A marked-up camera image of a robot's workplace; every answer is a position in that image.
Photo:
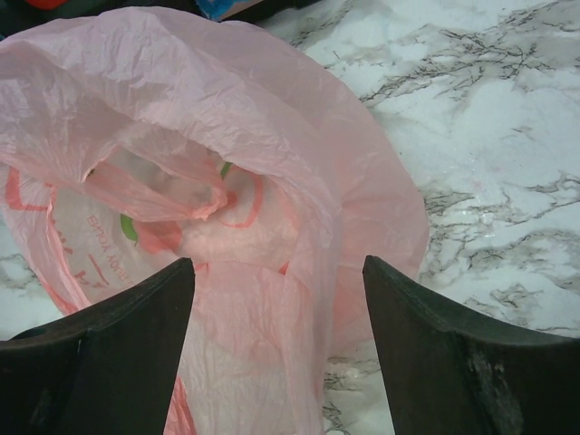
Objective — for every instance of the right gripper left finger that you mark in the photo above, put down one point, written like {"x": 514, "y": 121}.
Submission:
{"x": 107, "y": 369}

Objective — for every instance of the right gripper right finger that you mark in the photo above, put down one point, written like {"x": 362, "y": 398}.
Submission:
{"x": 448, "y": 369}

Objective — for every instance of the pink plastic bag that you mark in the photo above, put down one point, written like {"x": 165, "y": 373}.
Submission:
{"x": 145, "y": 134}

